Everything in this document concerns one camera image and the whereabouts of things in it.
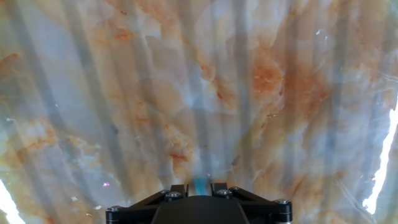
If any blue pipette tip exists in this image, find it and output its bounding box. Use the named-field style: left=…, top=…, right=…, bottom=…
left=193, top=177, right=208, bottom=197

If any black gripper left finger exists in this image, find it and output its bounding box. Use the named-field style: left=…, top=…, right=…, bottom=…
left=105, top=184, right=190, bottom=224

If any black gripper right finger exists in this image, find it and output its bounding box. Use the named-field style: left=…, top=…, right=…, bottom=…
left=210, top=182, right=293, bottom=224

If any orange marble pattern sheet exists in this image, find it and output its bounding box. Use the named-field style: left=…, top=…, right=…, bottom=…
left=0, top=0, right=398, bottom=224

